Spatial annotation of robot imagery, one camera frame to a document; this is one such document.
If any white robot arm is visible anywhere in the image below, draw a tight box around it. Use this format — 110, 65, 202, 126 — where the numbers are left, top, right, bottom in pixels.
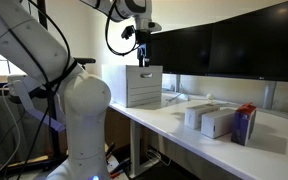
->
0, 0, 111, 180

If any black monitor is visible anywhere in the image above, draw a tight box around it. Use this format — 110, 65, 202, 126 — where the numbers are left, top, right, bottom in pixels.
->
208, 1, 288, 82
150, 24, 213, 76

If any monitor stand pole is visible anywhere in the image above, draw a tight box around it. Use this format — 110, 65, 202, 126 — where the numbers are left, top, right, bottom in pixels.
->
263, 81, 277, 110

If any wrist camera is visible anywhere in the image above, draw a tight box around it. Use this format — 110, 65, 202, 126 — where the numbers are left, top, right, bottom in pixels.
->
121, 25, 135, 40

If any white small box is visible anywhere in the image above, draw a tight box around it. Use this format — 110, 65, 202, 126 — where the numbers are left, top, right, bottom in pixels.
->
184, 104, 219, 129
201, 109, 235, 139

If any big white cardboard box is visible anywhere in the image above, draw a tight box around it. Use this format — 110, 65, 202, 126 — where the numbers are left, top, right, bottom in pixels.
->
102, 65, 163, 107

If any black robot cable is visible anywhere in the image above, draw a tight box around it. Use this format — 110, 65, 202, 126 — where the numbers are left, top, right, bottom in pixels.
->
3, 0, 82, 180

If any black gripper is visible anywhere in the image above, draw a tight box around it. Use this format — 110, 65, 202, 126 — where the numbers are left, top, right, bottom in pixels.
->
136, 31, 151, 67

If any black monitor left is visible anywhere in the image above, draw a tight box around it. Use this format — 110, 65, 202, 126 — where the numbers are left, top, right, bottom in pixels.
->
150, 24, 213, 76

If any red-blue box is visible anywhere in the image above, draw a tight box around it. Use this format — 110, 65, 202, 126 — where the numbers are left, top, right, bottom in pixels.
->
231, 103, 257, 146

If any white small box far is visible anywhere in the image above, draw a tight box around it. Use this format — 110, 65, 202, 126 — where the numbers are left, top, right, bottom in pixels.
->
184, 104, 219, 129

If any black monitor right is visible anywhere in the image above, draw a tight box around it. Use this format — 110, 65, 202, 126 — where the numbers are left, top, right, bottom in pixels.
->
208, 1, 288, 82

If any white small box near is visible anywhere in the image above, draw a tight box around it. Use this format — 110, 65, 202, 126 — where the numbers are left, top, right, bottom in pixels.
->
201, 109, 235, 139

